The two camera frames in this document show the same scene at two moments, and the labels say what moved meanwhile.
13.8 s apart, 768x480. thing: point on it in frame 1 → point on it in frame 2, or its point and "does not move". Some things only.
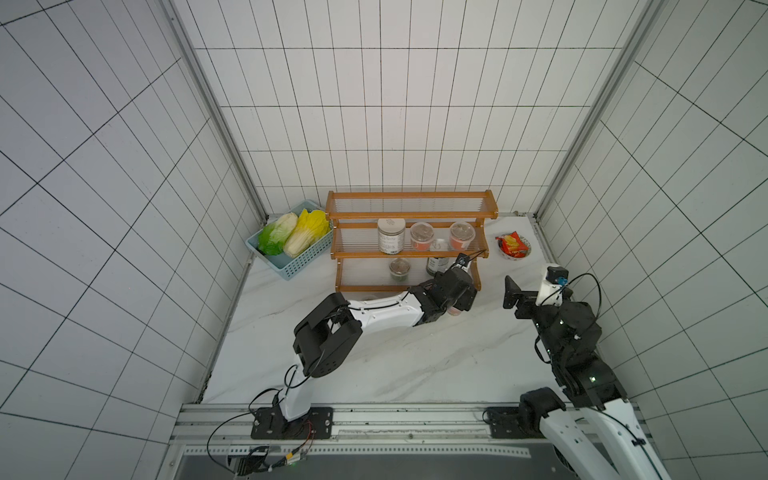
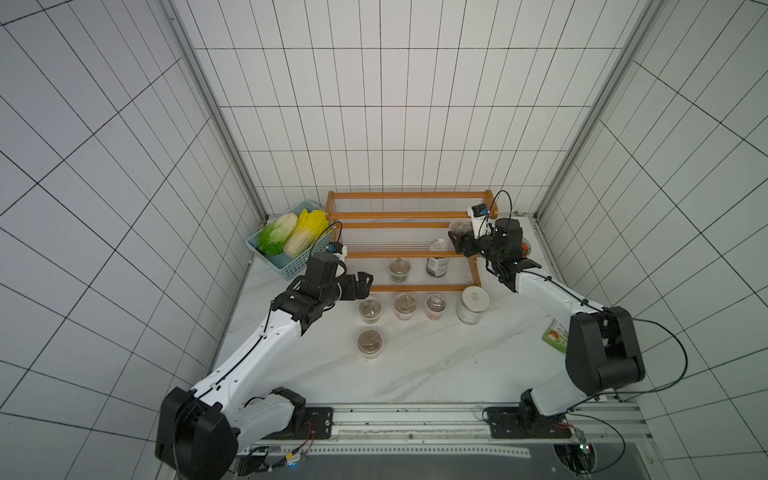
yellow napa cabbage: [311, 226] does not move
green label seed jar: [399, 269] does not move
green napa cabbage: [273, 234] does not move
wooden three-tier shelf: [386, 241] does not move
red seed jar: [421, 235] → [370, 342]
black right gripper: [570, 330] → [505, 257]
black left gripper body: [464, 302] → [331, 292]
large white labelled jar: [391, 235] → [475, 300]
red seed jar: [461, 235] does not move
